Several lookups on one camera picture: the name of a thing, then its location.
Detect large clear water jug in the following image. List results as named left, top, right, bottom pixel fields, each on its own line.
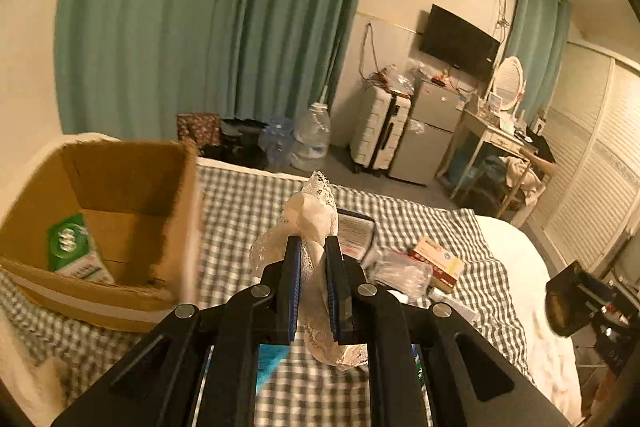
left=289, top=103, right=332, bottom=171

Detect white oval vanity mirror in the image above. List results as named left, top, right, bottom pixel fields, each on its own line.
left=487, top=56, right=528, bottom=112

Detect clear plastic case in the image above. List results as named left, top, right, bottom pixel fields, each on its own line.
left=337, top=208, right=376, bottom=260

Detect grey mini fridge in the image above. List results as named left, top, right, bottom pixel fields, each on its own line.
left=387, top=74, right=471, bottom=186

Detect narrow green curtain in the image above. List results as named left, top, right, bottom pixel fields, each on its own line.
left=502, top=0, right=573, bottom=118

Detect wide green curtain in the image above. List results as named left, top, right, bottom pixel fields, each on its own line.
left=54, top=0, right=381, bottom=142

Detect pack of water bottles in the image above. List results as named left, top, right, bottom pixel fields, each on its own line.
left=259, top=114, right=296, bottom=168

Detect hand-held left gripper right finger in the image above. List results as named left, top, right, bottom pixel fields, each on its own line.
left=324, top=235, right=571, bottom=427

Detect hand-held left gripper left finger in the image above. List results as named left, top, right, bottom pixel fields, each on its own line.
left=50, top=236, right=303, bottom=427

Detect pale clothes on chair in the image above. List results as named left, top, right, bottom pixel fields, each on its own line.
left=492, top=154, right=546, bottom=202

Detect grey checkered blanket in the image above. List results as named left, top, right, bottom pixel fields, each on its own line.
left=0, top=159, right=526, bottom=427

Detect dark clothes pile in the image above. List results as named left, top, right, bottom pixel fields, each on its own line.
left=200, top=119, right=271, bottom=168

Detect black wall television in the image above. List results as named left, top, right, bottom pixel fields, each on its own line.
left=419, top=4, right=502, bottom=82

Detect green and white carton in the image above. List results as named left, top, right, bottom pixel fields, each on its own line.
left=46, top=212, right=116, bottom=285

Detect brown cardboard box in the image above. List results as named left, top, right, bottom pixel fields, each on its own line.
left=0, top=139, right=206, bottom=333

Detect white ribbed suitcase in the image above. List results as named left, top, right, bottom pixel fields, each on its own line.
left=350, top=82, right=413, bottom=172

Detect white lace cloth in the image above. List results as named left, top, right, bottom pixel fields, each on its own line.
left=250, top=171, right=371, bottom=370

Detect white louvered wardrobe doors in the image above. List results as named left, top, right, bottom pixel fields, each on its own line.
left=525, top=39, right=640, bottom=278

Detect white dressing table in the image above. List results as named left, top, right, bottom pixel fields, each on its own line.
left=437, top=109, right=538, bottom=208

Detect clear plastic bag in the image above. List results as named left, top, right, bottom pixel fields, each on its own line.
left=362, top=248, right=433, bottom=300

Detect floral patterned box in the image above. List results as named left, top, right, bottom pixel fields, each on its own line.
left=176, top=112, right=223, bottom=145

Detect red and white box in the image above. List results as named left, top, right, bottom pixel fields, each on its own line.
left=411, top=236, right=465, bottom=294

